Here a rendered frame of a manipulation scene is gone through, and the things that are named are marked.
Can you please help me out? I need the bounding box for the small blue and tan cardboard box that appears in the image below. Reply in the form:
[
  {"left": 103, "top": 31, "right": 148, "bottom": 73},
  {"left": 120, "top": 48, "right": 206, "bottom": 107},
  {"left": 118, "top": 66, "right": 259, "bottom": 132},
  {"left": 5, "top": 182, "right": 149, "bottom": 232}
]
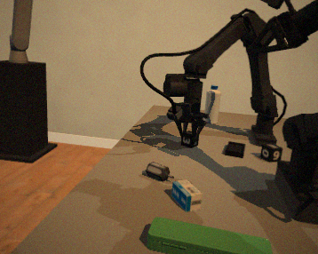
[{"left": 171, "top": 179, "right": 203, "bottom": 211}]

